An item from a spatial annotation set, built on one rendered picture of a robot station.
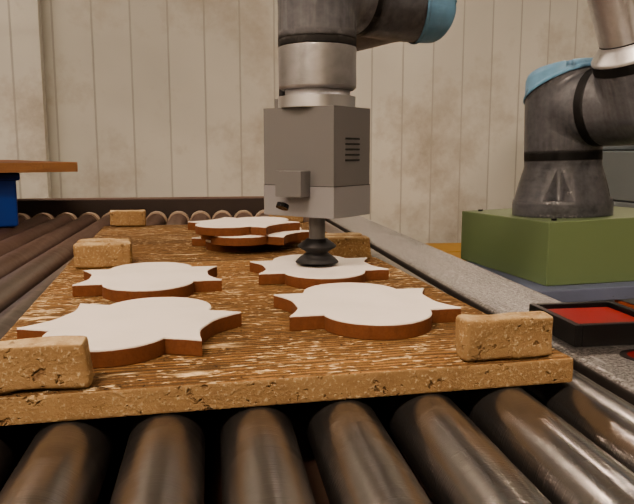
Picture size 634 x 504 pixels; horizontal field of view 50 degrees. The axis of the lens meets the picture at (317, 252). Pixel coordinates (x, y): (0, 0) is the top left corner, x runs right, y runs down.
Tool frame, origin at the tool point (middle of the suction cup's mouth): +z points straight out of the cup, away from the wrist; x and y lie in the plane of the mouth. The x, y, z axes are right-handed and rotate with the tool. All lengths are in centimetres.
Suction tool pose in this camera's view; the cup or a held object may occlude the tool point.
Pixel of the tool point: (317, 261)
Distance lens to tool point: 68.4
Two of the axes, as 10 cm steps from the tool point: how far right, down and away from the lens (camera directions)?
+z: 0.0, 9.9, 1.5
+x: 5.9, -1.2, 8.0
